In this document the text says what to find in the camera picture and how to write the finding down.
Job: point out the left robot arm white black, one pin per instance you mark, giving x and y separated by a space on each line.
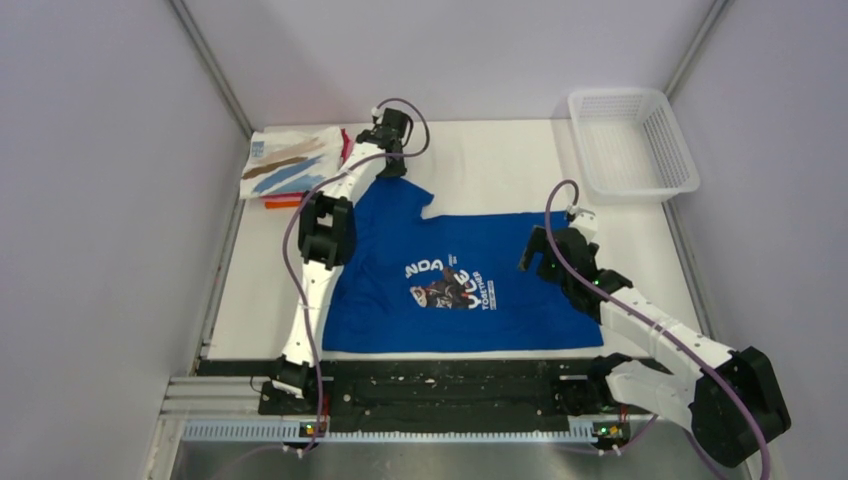
322 239

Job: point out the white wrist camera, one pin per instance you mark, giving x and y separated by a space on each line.
377 113
584 221

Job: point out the white striped folded t shirt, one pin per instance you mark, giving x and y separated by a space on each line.
295 162

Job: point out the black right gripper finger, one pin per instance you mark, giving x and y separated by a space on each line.
538 242
527 259

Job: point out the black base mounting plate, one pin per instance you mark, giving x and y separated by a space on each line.
434 397

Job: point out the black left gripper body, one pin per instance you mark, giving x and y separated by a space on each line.
394 168

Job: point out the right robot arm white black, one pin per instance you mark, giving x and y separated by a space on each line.
729 402

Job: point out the white plastic basket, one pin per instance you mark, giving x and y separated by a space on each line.
630 145

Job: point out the white slotted cable duct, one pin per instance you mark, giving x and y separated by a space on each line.
294 431

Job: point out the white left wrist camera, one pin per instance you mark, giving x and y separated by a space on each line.
377 113

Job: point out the orange folded t shirt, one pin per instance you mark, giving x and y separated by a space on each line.
282 204

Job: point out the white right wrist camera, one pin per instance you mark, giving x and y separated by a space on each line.
584 221

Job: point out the blue t shirt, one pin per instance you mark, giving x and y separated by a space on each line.
445 284

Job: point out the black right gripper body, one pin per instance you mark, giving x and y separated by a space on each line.
551 272

